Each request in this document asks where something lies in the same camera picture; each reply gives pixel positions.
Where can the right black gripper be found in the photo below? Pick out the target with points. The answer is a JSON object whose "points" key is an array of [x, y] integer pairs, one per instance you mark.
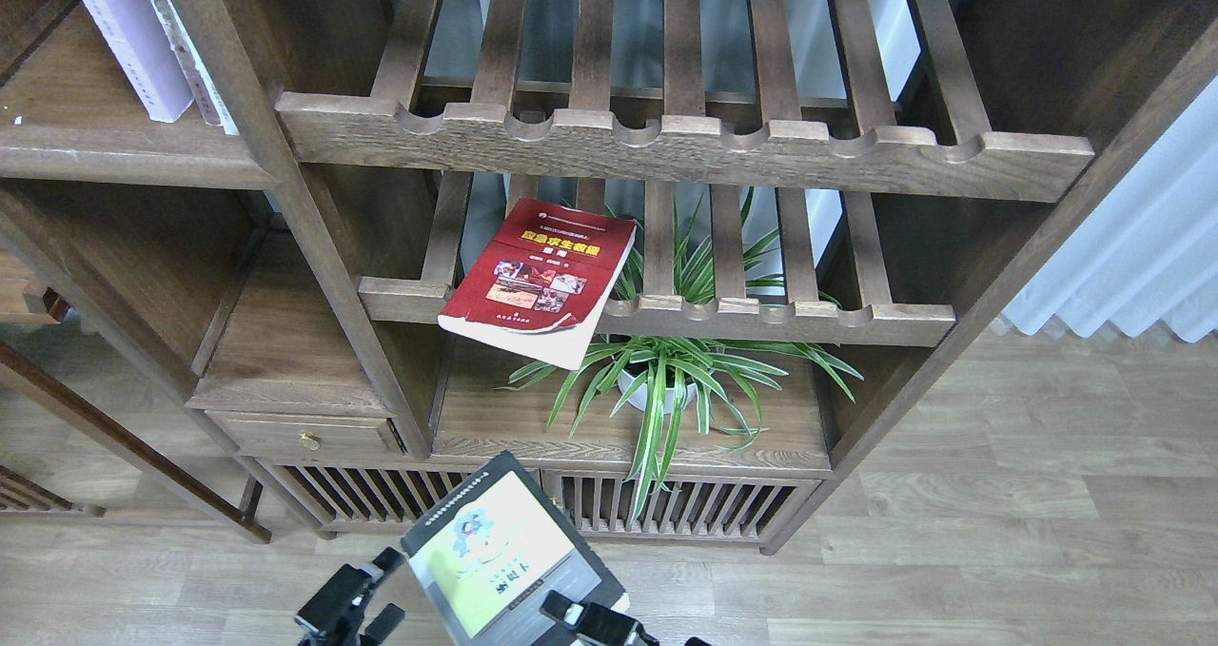
{"points": [[594, 624]]}

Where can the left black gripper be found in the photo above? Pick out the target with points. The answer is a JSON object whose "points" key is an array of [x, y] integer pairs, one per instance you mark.
{"points": [[334, 616]]}

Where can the black yellow-green cover book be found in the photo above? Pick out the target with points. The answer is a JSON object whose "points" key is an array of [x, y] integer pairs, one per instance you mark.
{"points": [[488, 553]]}

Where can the white lavender cover book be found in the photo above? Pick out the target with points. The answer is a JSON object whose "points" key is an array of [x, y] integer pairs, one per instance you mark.
{"points": [[137, 39]]}

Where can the white standing books on shelf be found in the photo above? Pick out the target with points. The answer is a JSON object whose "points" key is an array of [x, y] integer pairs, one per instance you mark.
{"points": [[206, 95]]}

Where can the brass drawer knob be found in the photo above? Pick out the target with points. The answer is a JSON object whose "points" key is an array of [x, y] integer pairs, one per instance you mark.
{"points": [[309, 441]]}

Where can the red cover book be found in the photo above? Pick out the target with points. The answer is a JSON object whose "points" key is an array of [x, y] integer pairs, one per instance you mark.
{"points": [[538, 289]]}

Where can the green spider plant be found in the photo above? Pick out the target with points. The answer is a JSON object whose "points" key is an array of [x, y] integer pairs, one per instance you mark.
{"points": [[672, 378]]}

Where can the dark wooden bookshelf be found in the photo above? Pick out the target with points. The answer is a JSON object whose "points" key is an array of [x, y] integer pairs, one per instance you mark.
{"points": [[878, 176]]}

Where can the white curtain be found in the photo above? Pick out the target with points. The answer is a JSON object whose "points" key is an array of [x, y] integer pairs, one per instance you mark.
{"points": [[1147, 255]]}

